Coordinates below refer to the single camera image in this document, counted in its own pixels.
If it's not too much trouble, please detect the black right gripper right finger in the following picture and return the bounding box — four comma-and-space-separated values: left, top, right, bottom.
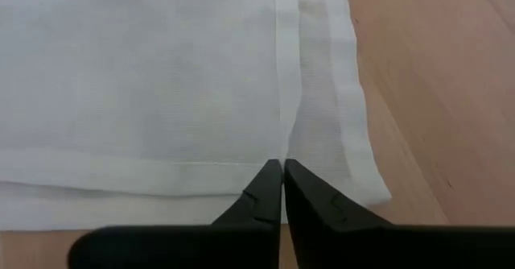
284, 159, 515, 269

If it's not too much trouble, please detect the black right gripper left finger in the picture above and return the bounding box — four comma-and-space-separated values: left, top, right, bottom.
68, 159, 284, 269

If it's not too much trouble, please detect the white cloth towel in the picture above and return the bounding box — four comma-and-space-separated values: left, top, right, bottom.
0, 0, 392, 232

